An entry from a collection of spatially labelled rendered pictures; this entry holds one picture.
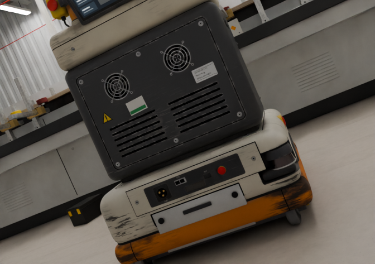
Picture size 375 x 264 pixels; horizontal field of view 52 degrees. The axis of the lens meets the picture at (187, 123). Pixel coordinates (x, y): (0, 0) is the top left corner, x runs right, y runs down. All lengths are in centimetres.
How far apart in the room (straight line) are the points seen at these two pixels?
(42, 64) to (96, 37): 1020
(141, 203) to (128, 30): 52
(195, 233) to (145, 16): 66
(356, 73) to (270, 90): 55
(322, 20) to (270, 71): 47
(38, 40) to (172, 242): 1051
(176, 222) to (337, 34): 189
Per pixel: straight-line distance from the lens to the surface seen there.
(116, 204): 120
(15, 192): 349
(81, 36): 126
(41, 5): 408
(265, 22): 246
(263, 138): 107
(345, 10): 253
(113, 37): 122
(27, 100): 299
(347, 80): 272
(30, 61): 1160
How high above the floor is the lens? 44
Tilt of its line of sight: 3 degrees down
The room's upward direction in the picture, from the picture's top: 24 degrees counter-clockwise
